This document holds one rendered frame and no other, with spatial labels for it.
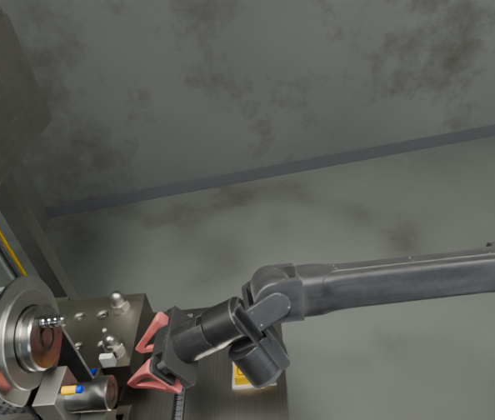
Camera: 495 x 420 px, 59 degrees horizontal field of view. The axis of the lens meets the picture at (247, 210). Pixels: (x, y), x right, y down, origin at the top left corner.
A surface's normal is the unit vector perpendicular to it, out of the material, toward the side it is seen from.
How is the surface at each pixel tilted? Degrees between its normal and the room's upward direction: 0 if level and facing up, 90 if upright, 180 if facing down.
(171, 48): 90
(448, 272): 64
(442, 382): 0
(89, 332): 0
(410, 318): 0
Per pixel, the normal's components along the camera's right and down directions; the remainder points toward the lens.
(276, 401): -0.12, -0.78
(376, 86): 0.14, 0.59
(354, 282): 0.12, 0.18
